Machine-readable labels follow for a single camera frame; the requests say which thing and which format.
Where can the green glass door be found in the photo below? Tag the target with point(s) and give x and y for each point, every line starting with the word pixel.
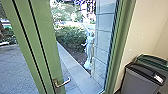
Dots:
pixel 43 43

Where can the grey bin black lid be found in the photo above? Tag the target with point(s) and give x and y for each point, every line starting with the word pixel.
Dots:
pixel 140 83

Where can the green lidded bin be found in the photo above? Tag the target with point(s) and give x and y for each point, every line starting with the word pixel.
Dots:
pixel 153 61

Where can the dark green shrub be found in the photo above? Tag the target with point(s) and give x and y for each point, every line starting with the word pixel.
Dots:
pixel 71 36

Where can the grey stone block pillar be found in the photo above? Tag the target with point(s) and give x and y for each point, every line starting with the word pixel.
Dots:
pixel 103 40

